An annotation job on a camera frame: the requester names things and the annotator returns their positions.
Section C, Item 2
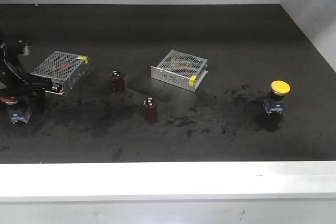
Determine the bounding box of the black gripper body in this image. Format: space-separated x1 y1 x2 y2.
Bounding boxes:
1 40 31 95

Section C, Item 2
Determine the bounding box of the dark red capacitor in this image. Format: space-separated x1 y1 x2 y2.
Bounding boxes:
143 97 158 123
110 70 125 94

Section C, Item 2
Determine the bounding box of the yellow mushroom push button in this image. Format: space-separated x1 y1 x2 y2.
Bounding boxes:
263 80 290 115

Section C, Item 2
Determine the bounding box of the left metal mesh power supply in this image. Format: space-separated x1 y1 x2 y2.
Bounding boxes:
31 51 91 96

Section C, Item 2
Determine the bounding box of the rear dark red capacitor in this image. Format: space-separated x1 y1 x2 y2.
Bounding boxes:
110 70 125 94

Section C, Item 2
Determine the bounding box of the metal mesh power supply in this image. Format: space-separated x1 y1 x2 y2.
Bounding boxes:
151 49 208 92
31 51 91 96

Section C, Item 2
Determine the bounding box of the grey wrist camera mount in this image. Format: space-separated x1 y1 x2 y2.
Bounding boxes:
22 43 31 56

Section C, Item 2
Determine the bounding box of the right metal mesh power supply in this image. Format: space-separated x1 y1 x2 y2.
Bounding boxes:
151 49 208 92

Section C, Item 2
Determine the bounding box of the front dark red capacitor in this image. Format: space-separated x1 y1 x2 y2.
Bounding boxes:
143 97 158 123

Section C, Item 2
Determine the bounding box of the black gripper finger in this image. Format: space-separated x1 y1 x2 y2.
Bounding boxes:
21 90 46 112
19 73 53 95

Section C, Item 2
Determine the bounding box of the red mushroom push button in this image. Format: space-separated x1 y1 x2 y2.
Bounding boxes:
1 96 31 124

